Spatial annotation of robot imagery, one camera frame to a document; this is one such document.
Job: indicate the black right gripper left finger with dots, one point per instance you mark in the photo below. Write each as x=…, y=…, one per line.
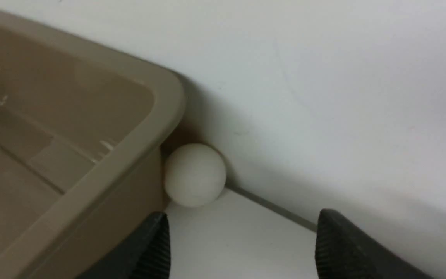
x=143, y=254

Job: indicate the white ball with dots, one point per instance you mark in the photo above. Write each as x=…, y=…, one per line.
x=194, y=175

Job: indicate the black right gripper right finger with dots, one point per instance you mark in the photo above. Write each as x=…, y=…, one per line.
x=344, y=251

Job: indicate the tan plastic rectangular bin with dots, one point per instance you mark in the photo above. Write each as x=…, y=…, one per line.
x=80, y=132

